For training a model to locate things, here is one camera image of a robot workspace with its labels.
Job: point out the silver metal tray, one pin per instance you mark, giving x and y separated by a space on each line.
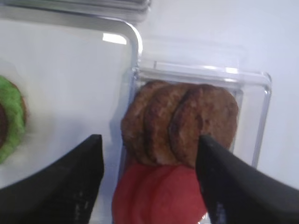
75 73

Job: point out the red tomato slice middle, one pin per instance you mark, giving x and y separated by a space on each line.
141 205

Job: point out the red tomato slice left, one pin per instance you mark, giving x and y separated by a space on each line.
125 190

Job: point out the clear patty tomato container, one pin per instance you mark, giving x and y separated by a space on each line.
252 91

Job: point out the brown patty left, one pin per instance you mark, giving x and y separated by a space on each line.
132 122

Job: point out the brown patty right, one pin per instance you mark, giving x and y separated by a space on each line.
203 110

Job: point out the lettuce leaf on burger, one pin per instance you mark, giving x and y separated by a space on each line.
6 99

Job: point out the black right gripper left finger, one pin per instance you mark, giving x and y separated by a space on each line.
62 193

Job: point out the bun bottom on tray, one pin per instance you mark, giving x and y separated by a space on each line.
20 111

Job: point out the brown patty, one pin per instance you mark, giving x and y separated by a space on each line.
203 110
157 117
132 122

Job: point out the red tomato slice right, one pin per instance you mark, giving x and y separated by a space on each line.
175 199

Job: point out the clear lettuce cheese container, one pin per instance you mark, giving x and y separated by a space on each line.
128 10

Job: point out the brown patty middle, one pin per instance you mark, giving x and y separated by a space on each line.
157 117

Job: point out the red tomato slice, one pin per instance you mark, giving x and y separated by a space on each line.
141 205
175 199
125 190

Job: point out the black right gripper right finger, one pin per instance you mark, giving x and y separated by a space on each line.
237 193

